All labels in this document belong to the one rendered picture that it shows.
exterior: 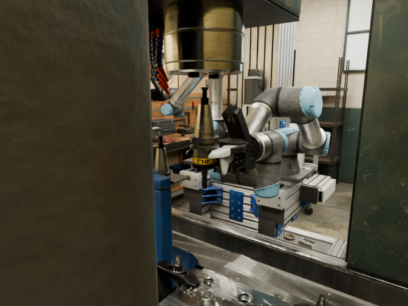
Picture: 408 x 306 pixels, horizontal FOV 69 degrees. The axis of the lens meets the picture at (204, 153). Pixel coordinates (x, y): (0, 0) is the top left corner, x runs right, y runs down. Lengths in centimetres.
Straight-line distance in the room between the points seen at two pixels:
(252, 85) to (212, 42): 117
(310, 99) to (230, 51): 60
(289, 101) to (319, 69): 417
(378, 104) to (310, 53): 425
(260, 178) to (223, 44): 44
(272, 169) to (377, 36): 57
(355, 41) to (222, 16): 469
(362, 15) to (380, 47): 411
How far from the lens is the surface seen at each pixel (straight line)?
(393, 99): 115
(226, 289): 78
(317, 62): 532
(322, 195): 168
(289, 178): 151
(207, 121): 62
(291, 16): 72
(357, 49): 520
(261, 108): 113
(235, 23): 59
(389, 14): 118
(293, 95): 114
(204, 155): 62
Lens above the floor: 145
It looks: 12 degrees down
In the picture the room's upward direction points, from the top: straight up
